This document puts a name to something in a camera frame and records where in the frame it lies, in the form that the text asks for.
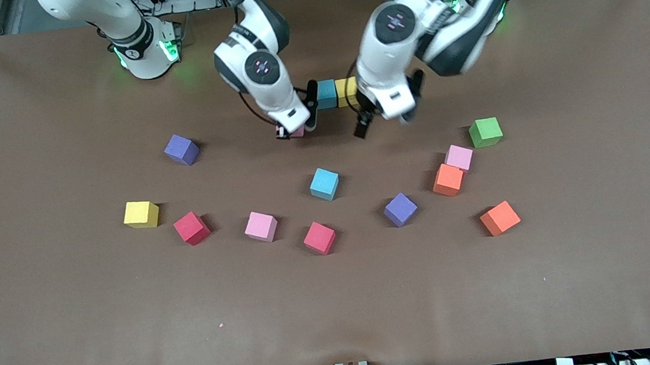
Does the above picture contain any yellow foam cube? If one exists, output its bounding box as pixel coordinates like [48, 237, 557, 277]
[335, 77, 361, 109]
[121, 198, 162, 232]

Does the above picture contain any green foam cube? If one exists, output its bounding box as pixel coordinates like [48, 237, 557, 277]
[467, 116, 505, 149]

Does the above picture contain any orange foam cube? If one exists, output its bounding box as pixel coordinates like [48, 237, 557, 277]
[430, 161, 466, 199]
[478, 199, 523, 238]

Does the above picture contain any red foam cube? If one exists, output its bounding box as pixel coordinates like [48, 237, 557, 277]
[172, 209, 212, 248]
[301, 220, 339, 257]

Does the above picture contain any purple foam cube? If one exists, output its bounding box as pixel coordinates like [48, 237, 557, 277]
[382, 190, 420, 229]
[162, 131, 202, 169]

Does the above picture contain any blue foam cube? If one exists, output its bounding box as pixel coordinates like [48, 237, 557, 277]
[316, 79, 340, 111]
[307, 166, 342, 204]

